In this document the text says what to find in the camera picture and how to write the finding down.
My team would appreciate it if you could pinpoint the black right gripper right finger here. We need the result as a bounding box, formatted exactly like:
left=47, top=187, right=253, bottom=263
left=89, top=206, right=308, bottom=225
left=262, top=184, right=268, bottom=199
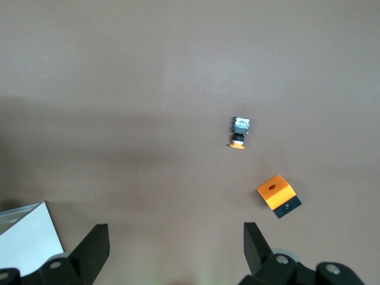
left=240, top=221, right=368, bottom=285

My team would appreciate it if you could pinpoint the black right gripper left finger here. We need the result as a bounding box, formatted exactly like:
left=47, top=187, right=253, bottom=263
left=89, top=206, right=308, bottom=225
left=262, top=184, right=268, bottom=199
left=0, top=223, right=110, bottom=285

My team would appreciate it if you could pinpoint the white drawer cabinet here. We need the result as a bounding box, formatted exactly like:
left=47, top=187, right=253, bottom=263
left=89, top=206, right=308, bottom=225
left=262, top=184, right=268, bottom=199
left=0, top=201, right=65, bottom=277

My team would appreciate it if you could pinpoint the yellow capped push button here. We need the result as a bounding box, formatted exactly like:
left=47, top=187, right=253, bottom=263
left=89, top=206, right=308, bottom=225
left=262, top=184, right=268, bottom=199
left=228, top=116, right=251, bottom=150

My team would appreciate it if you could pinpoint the orange and black switch box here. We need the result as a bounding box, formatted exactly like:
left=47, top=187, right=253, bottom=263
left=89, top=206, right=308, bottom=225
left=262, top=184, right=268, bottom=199
left=256, top=174, right=302, bottom=220

